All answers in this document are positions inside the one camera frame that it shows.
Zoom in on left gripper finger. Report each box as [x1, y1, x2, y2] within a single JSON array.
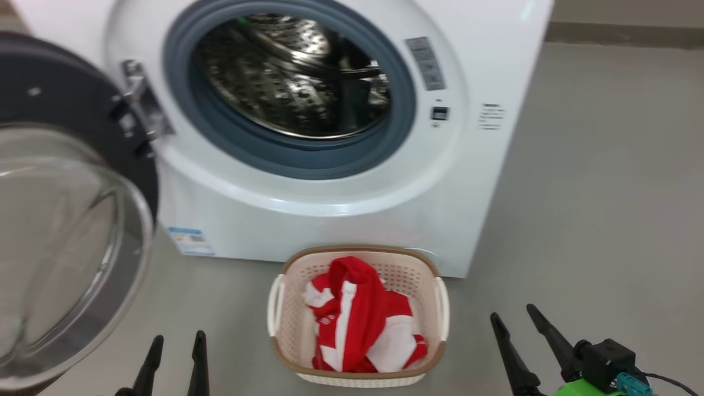
[[129, 335, 164, 396], [187, 330, 210, 396]]

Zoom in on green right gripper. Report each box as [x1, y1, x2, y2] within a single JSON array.
[[490, 304, 655, 396]]

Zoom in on red and white garment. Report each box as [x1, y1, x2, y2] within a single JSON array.
[[303, 256, 428, 373]]

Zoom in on dark round glass washer door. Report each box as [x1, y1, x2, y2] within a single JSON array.
[[0, 31, 160, 395]]

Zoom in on cream laundry basket brown rim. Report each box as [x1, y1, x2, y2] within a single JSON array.
[[267, 245, 450, 388]]

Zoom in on white front-load washing machine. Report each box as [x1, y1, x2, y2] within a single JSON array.
[[11, 0, 555, 279]]

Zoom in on blue energy label sticker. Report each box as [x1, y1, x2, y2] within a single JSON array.
[[167, 226, 216, 257]]

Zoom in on small black text label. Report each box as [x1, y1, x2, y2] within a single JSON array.
[[477, 102, 507, 131]]

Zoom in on grey warning sticker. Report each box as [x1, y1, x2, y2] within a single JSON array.
[[405, 37, 446, 91]]

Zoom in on teal cable connector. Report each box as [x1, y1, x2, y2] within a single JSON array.
[[616, 372, 652, 396]]

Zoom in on thin black cable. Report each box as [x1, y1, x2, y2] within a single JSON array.
[[632, 371, 699, 396]]

